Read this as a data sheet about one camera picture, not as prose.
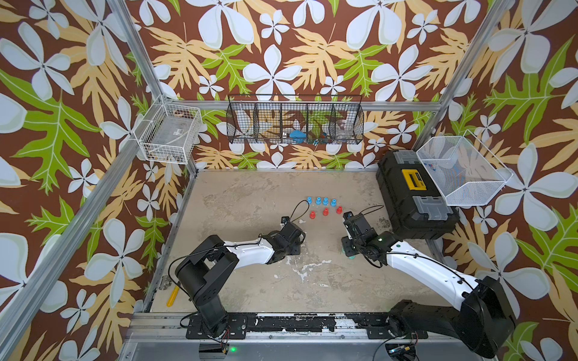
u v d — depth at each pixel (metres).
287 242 0.71
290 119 0.97
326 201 1.05
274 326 0.75
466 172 0.82
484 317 0.41
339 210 1.02
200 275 0.46
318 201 1.05
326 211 1.01
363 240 0.64
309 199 1.05
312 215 1.01
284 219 0.85
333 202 1.05
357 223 0.64
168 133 0.86
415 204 0.85
